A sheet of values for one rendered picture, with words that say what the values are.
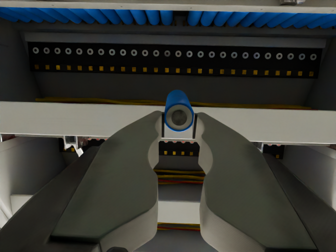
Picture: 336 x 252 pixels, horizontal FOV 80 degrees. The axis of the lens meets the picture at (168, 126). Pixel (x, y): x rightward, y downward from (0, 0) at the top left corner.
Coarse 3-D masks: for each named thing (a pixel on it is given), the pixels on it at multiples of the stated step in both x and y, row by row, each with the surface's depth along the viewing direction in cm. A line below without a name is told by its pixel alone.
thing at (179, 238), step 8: (160, 224) 64; (168, 224) 64; (176, 224) 64; (184, 224) 65; (192, 224) 61; (160, 232) 61; (168, 232) 61; (176, 232) 61; (184, 232) 61; (192, 232) 61; (152, 240) 58; (160, 240) 58; (168, 240) 58; (176, 240) 58; (184, 240) 58; (192, 240) 58; (200, 240) 58; (144, 248) 55; (152, 248) 55; (160, 248) 55; (168, 248) 55; (176, 248) 55; (184, 248) 55; (192, 248) 55; (200, 248) 55; (208, 248) 55
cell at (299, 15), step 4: (292, 16) 28; (296, 16) 28; (300, 16) 27; (304, 16) 27; (288, 20) 29; (292, 20) 29; (296, 20) 28; (280, 24) 31; (284, 24) 31; (288, 24) 30
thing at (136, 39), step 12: (0, 24) 35; (0, 36) 35; (24, 36) 37; (36, 36) 37; (48, 36) 37; (60, 36) 37; (72, 36) 37; (84, 36) 37; (96, 36) 37; (108, 36) 37; (120, 36) 36; (132, 36) 36; (144, 36) 36; (156, 36) 36; (168, 36) 36; (180, 36) 36; (192, 36) 36; (204, 36) 36; (216, 36) 36; (228, 36) 36; (240, 36) 36
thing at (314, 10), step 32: (0, 0) 23; (32, 0) 23; (64, 0) 23; (96, 0) 23; (128, 0) 23; (160, 0) 23; (192, 0) 23; (224, 0) 23; (256, 0) 23; (320, 0) 23
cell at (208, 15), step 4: (204, 12) 28; (208, 12) 27; (212, 12) 26; (216, 12) 26; (204, 16) 29; (208, 16) 28; (212, 16) 28; (200, 20) 32; (204, 20) 30; (208, 20) 29; (204, 24) 31; (208, 24) 31
